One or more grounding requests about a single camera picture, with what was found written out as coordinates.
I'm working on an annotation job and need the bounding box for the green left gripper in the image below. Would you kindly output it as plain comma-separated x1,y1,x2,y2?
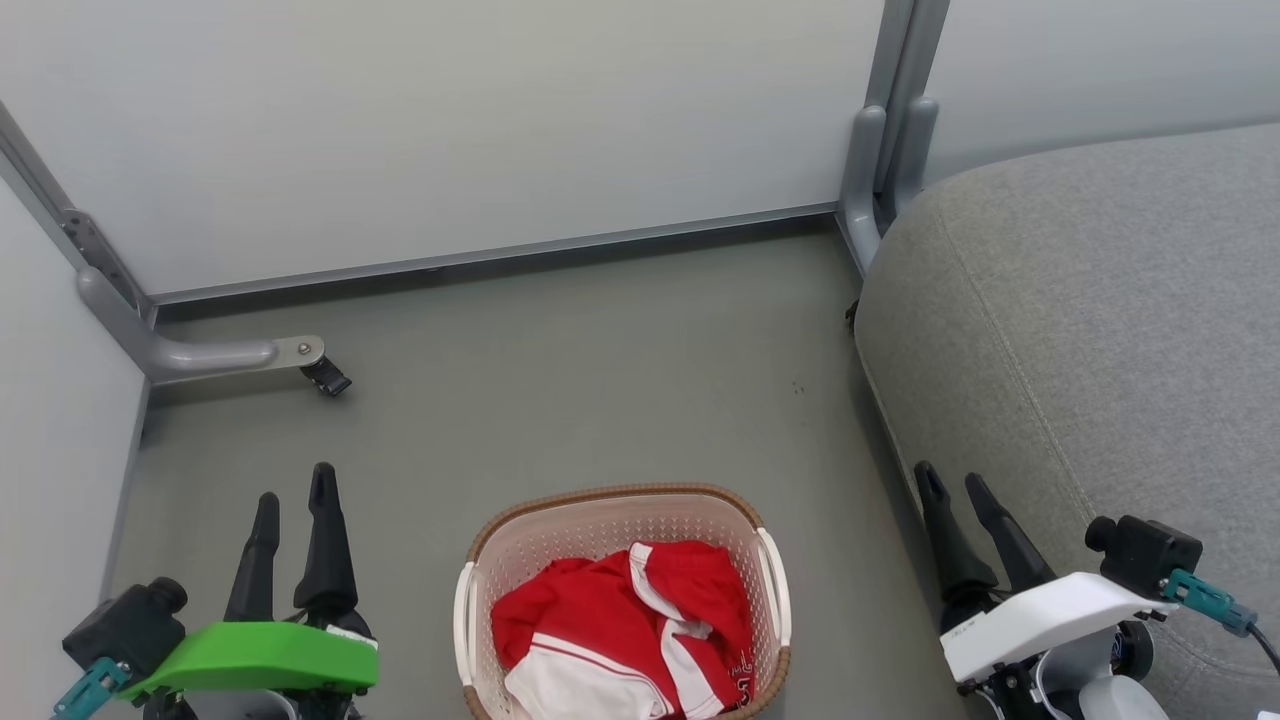
118,462,381,720

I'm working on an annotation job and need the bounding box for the grey partition foot bar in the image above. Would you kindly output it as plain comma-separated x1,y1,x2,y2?
77,265,327,387

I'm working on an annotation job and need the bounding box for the beige perforated laundry basket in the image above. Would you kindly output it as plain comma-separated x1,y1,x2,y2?
453,483,794,720

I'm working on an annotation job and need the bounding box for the teal camera connector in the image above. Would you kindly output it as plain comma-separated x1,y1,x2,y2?
1160,567,1260,638
52,657,132,720

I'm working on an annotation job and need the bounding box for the red and white jersey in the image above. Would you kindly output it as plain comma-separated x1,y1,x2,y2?
489,540,757,720

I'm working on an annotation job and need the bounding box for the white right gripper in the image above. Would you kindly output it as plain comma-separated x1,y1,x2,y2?
913,460,1182,720

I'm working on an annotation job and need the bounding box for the black caster wheel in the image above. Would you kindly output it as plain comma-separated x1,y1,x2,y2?
300,357,354,399

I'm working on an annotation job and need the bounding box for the grey fabric sofa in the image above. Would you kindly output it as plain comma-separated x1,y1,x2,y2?
852,122,1280,720

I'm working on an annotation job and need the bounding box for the teal right camera connector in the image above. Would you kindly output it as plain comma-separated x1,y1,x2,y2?
1160,567,1260,638

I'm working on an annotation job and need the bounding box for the grey partition post foot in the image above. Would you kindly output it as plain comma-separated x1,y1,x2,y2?
837,0,952,278

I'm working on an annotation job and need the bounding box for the teal left camera connector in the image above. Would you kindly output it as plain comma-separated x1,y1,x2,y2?
52,657,132,720

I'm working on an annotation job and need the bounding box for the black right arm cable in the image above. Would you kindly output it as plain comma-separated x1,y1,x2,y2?
1245,620,1280,677

